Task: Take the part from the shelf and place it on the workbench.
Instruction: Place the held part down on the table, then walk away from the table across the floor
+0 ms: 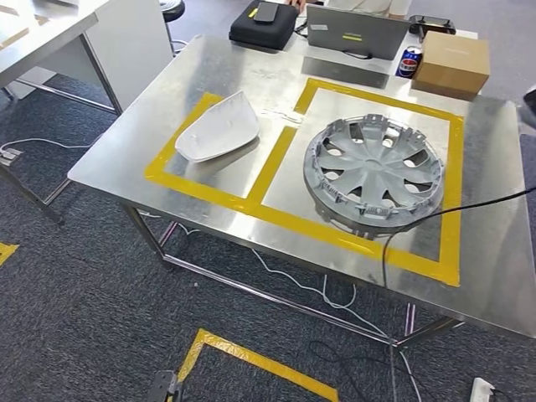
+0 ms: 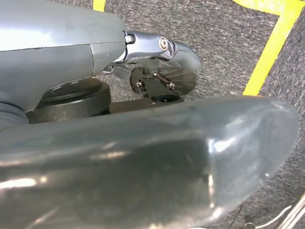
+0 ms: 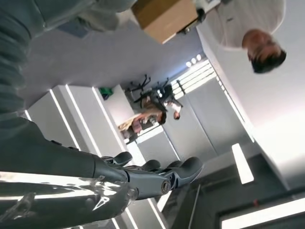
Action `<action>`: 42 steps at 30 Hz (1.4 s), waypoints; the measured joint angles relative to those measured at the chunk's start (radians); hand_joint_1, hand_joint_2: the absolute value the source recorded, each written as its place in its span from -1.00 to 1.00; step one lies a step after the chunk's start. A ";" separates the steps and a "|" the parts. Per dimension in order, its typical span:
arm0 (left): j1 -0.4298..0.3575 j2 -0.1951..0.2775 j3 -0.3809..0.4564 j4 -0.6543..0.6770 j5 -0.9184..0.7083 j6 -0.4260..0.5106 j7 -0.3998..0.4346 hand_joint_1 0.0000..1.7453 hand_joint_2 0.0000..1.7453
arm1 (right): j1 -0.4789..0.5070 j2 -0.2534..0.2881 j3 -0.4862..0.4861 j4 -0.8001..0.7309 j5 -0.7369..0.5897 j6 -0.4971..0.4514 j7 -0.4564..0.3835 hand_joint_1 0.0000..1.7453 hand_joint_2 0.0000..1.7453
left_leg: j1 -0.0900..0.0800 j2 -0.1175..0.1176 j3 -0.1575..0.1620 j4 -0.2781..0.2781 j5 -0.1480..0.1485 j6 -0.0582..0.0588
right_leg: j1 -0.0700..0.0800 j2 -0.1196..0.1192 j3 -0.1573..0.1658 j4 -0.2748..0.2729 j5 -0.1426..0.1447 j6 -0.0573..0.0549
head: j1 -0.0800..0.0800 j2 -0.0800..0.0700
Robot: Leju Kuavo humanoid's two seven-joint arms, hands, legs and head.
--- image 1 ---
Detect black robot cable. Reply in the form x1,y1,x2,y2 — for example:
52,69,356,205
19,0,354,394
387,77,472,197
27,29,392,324
380,185,536,402

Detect silver plastic hubcap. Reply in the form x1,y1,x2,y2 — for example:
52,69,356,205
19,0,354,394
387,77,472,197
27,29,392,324
303,113,445,240

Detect person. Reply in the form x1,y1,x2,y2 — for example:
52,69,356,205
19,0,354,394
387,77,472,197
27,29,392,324
286,0,414,18

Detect brown cardboard box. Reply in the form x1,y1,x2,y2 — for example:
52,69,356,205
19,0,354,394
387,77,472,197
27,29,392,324
411,30,491,102

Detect grey laptop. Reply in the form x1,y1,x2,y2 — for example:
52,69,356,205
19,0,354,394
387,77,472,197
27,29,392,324
306,4,411,61

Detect black zip case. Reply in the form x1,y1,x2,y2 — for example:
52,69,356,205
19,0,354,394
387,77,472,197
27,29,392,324
228,0,300,52

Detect white power strip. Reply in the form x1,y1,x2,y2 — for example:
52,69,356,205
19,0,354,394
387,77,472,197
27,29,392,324
468,377,497,402

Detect white cabinet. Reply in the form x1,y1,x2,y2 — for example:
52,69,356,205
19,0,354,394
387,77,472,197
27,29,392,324
6,0,174,112

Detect blue cola can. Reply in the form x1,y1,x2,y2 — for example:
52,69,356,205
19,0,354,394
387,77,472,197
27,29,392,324
395,45,423,80

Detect dark phone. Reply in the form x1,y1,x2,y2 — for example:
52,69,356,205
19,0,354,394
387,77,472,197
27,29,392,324
253,1,280,24

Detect yellow tape on workbench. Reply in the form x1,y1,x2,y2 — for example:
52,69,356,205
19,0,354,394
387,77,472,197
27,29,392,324
144,77,466,288

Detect black left robot foot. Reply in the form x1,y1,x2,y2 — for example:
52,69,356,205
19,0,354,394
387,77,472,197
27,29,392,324
146,370,184,402

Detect white mirror cover part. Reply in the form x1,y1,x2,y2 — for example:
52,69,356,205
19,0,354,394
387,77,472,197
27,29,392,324
174,90,261,164

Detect black round stool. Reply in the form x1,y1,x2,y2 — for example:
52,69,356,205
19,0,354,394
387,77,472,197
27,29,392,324
160,0,188,57

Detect steel workbench table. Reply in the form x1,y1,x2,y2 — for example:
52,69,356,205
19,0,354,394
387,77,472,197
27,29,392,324
66,28,536,356

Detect white floor cable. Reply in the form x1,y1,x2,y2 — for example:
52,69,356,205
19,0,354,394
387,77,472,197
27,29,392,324
0,137,94,162
140,210,424,402

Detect black game controller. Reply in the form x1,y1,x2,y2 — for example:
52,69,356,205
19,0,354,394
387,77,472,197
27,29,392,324
408,14,457,38

